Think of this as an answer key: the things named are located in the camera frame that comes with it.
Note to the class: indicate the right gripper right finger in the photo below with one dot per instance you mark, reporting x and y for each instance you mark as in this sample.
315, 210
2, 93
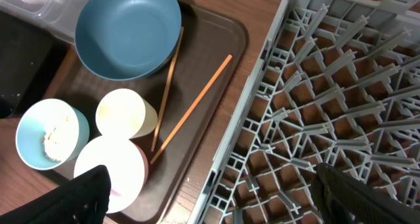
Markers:
339, 196

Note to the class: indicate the leftover rice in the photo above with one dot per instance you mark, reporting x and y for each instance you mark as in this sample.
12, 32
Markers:
59, 142

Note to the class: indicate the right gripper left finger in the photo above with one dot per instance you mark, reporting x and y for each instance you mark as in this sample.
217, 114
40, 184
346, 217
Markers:
82, 200

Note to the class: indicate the brown serving tray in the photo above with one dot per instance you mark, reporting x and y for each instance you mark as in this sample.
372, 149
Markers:
208, 39

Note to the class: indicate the clear plastic waste bin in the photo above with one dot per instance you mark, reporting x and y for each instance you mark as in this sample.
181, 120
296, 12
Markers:
57, 16

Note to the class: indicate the black waste tray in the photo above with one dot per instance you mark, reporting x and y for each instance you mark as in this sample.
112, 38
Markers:
30, 57

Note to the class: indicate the white pink bowl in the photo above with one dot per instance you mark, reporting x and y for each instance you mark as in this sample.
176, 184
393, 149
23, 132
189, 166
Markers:
127, 166

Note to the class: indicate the grey dishwasher rack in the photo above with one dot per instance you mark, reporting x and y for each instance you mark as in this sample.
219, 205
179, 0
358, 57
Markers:
336, 82

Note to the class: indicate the left wooden chopstick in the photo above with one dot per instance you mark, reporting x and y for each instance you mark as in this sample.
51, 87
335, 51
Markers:
166, 91

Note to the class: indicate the light blue bowl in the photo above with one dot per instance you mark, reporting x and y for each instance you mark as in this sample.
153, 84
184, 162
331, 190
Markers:
37, 121

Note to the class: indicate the dark blue plate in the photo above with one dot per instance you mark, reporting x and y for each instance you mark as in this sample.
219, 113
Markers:
127, 39

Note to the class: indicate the white cream cup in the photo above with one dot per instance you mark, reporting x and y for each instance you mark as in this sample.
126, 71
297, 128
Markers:
123, 113

